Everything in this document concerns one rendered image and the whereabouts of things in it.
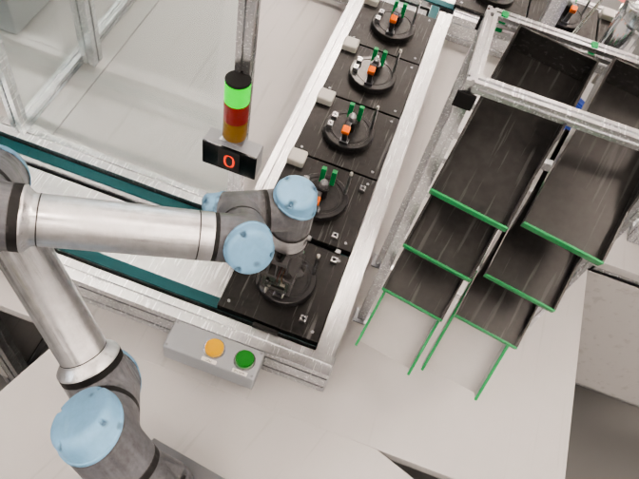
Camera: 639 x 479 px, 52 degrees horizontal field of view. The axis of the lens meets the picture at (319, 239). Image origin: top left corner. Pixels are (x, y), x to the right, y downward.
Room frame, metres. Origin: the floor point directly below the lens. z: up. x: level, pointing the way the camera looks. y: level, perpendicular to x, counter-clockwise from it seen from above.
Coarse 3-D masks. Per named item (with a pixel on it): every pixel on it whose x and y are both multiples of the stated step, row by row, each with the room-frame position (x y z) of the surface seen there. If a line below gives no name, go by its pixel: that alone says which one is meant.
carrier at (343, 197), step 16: (288, 160) 1.09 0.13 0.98; (304, 160) 1.10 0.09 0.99; (304, 176) 1.04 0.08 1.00; (320, 176) 1.04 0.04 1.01; (336, 176) 1.04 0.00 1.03; (352, 176) 1.03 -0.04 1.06; (336, 192) 1.03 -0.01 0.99; (352, 192) 1.06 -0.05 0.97; (368, 192) 1.07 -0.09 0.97; (320, 208) 0.96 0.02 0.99; (336, 208) 0.98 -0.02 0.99; (352, 208) 1.00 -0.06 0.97; (320, 224) 0.93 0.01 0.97; (336, 224) 0.94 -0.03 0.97; (352, 224) 0.96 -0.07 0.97; (320, 240) 0.88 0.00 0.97; (336, 240) 0.90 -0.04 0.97; (352, 240) 0.91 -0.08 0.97
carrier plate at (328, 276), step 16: (320, 256) 0.84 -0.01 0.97; (336, 256) 0.85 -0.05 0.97; (320, 272) 0.80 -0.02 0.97; (336, 272) 0.81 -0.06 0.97; (240, 288) 0.70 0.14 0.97; (256, 288) 0.71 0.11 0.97; (320, 288) 0.76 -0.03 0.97; (336, 288) 0.77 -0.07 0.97; (224, 304) 0.65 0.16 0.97; (240, 304) 0.66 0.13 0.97; (256, 304) 0.67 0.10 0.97; (272, 304) 0.68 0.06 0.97; (304, 304) 0.70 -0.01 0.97; (320, 304) 0.71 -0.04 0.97; (256, 320) 0.63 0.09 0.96; (272, 320) 0.64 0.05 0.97; (288, 320) 0.65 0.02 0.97; (320, 320) 0.68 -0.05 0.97; (304, 336) 0.63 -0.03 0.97
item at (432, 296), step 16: (400, 256) 0.72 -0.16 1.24; (416, 256) 0.74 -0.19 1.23; (400, 272) 0.70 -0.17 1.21; (416, 272) 0.71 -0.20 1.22; (432, 272) 0.72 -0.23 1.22; (448, 272) 0.72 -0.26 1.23; (384, 288) 0.66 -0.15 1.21; (400, 288) 0.67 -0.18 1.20; (416, 288) 0.68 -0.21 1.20; (432, 288) 0.69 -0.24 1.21; (448, 288) 0.69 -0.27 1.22; (416, 304) 0.65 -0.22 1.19; (432, 304) 0.66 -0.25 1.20; (448, 304) 0.66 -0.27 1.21
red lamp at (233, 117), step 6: (228, 108) 0.86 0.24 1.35; (234, 108) 0.86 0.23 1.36; (240, 108) 0.87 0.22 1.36; (246, 108) 0.88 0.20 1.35; (228, 114) 0.86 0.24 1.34; (234, 114) 0.86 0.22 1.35; (240, 114) 0.87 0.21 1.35; (246, 114) 0.88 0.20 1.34; (228, 120) 0.86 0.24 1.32; (234, 120) 0.86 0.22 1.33; (240, 120) 0.87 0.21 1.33; (246, 120) 0.88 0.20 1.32
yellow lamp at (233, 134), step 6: (228, 126) 0.86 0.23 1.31; (234, 126) 0.86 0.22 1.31; (240, 126) 0.87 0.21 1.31; (246, 126) 0.88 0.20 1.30; (228, 132) 0.86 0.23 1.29; (234, 132) 0.86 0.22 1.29; (240, 132) 0.87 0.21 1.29; (246, 132) 0.89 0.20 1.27; (228, 138) 0.86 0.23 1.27; (234, 138) 0.86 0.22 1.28; (240, 138) 0.87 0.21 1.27
